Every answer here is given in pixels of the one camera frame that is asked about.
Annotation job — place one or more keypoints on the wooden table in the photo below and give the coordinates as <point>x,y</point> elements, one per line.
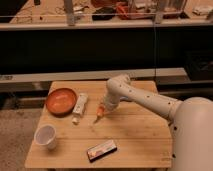
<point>142,138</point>

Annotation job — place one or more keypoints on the white tube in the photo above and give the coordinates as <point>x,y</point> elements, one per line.
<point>79,108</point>

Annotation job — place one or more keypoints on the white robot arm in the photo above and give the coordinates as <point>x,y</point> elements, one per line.
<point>192,120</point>

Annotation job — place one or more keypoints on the orange ceramic bowl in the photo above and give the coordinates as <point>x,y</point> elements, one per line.
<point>61,101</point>

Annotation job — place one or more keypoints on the white paper cup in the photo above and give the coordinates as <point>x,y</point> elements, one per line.
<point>46,136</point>

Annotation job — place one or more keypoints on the black rectangular box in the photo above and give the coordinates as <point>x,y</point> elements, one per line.
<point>101,150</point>

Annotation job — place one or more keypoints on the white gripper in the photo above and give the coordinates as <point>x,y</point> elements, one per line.
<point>110,103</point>

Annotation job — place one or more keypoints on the long workbench shelf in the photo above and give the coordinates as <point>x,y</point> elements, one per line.
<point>102,14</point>

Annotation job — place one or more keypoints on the orange pepper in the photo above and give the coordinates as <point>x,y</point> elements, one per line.
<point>99,114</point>

